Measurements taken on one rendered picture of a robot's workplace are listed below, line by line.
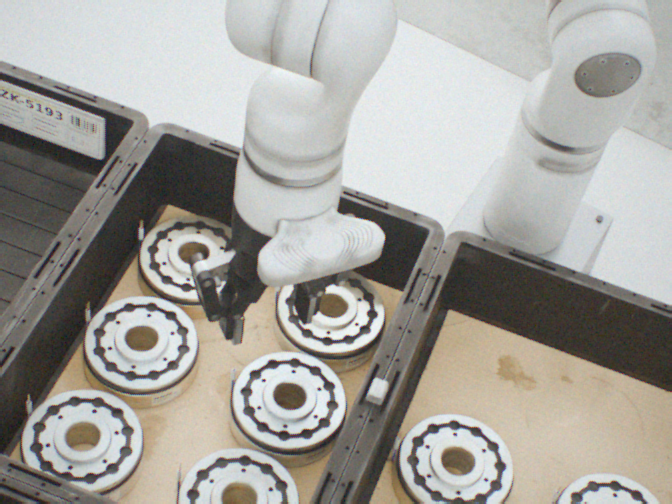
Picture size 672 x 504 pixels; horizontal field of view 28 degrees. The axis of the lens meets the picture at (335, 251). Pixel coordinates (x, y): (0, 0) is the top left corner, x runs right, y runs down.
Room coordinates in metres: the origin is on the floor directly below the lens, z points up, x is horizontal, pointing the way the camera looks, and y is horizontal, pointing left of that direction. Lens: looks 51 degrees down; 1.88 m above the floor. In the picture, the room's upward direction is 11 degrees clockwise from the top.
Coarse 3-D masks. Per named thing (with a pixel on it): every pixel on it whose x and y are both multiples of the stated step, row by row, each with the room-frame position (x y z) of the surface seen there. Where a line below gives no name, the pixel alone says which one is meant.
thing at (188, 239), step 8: (176, 240) 0.81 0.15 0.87; (184, 240) 0.81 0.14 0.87; (192, 240) 0.82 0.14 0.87; (200, 240) 0.82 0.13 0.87; (208, 240) 0.82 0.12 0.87; (176, 248) 0.80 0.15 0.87; (208, 248) 0.81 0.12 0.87; (216, 248) 0.81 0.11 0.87; (168, 256) 0.79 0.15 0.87; (176, 256) 0.79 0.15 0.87; (176, 264) 0.78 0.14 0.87; (184, 264) 0.79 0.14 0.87; (184, 272) 0.78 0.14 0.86
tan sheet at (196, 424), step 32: (128, 288) 0.77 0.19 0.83; (384, 288) 0.83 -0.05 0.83; (192, 320) 0.75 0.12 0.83; (256, 320) 0.76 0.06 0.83; (224, 352) 0.72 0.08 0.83; (256, 352) 0.73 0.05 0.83; (64, 384) 0.65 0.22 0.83; (192, 384) 0.68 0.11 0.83; (224, 384) 0.69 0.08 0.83; (352, 384) 0.71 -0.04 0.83; (160, 416) 0.64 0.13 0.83; (192, 416) 0.65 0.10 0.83; (224, 416) 0.65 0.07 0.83; (160, 448) 0.61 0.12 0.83; (192, 448) 0.62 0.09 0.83; (224, 448) 0.62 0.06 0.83; (160, 480) 0.58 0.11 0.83
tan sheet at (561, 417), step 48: (480, 336) 0.80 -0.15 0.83; (432, 384) 0.73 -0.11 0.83; (480, 384) 0.74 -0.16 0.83; (528, 384) 0.75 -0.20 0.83; (576, 384) 0.76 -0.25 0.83; (624, 384) 0.77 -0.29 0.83; (528, 432) 0.70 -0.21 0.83; (576, 432) 0.71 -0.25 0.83; (624, 432) 0.72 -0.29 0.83; (384, 480) 0.62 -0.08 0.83; (528, 480) 0.65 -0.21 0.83
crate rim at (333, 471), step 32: (160, 128) 0.89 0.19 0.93; (128, 160) 0.84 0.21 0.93; (352, 192) 0.86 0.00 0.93; (96, 224) 0.76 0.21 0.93; (416, 224) 0.83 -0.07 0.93; (64, 256) 0.72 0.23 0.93; (416, 288) 0.76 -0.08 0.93; (32, 320) 0.65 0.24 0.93; (0, 352) 0.61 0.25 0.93; (384, 352) 0.68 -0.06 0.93; (352, 416) 0.61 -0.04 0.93; (352, 448) 0.58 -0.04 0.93; (32, 480) 0.50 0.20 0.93; (64, 480) 0.51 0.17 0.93; (320, 480) 0.55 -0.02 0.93
